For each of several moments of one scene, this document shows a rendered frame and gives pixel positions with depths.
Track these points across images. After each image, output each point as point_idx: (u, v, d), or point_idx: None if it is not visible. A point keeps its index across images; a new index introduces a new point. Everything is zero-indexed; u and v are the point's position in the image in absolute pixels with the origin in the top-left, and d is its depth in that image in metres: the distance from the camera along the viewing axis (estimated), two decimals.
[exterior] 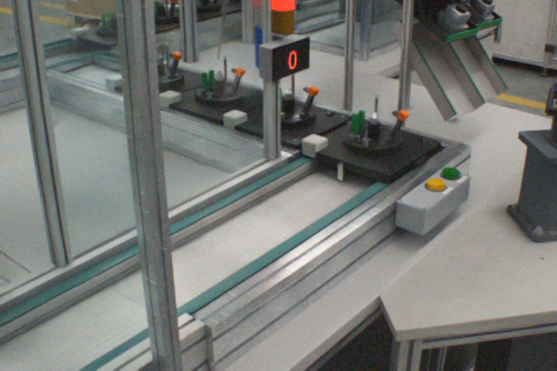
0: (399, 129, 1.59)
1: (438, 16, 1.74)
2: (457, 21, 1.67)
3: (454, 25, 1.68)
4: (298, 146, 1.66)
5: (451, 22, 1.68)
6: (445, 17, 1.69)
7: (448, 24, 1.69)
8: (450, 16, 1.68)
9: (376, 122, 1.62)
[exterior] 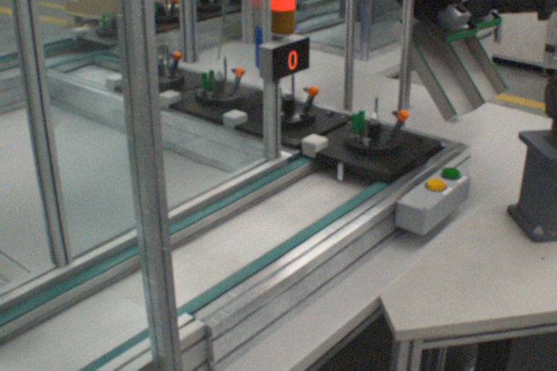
0: (399, 129, 1.59)
1: (438, 16, 1.74)
2: (457, 21, 1.67)
3: (454, 25, 1.68)
4: (298, 146, 1.66)
5: (451, 22, 1.68)
6: (445, 17, 1.69)
7: (448, 24, 1.69)
8: (450, 16, 1.68)
9: (376, 122, 1.62)
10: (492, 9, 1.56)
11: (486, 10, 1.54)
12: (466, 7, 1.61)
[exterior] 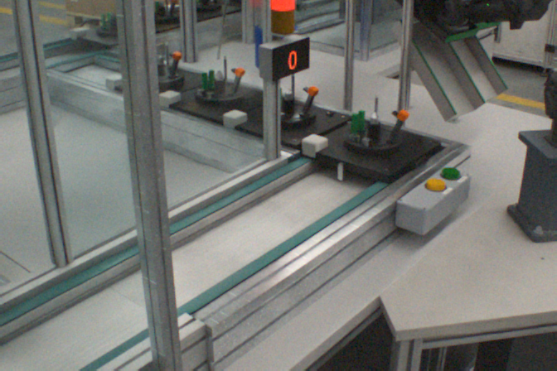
0: (399, 129, 1.59)
1: (438, 16, 1.74)
2: None
3: (454, 25, 1.68)
4: (298, 146, 1.66)
5: None
6: (445, 17, 1.69)
7: None
8: None
9: (376, 122, 1.62)
10: (470, 18, 1.63)
11: (463, 19, 1.62)
12: (445, 16, 1.68)
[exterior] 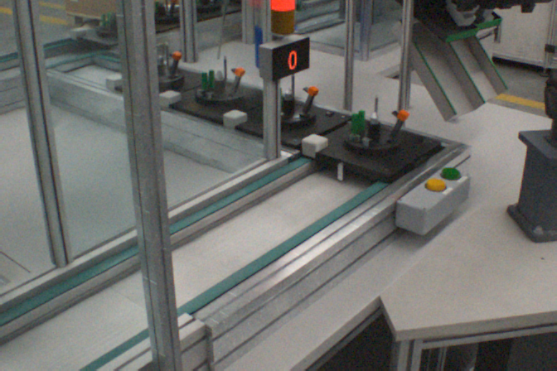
0: (399, 129, 1.59)
1: (446, 1, 1.70)
2: (465, 12, 1.64)
3: (462, 14, 1.65)
4: (298, 146, 1.66)
5: (459, 11, 1.65)
6: (453, 5, 1.66)
7: (456, 12, 1.66)
8: None
9: (376, 122, 1.62)
10: (480, 4, 1.60)
11: (473, 5, 1.58)
12: (454, 2, 1.65)
